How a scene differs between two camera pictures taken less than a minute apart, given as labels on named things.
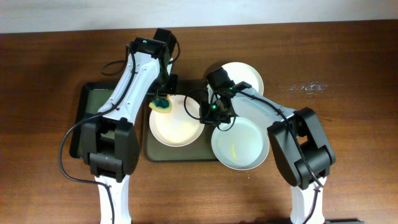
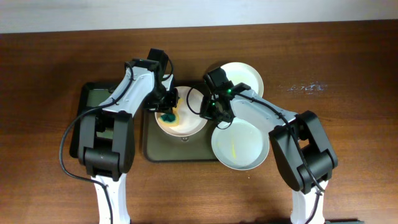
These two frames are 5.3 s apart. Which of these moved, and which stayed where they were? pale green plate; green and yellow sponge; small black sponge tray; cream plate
Moved: green and yellow sponge
Stayed: small black sponge tray; cream plate; pale green plate
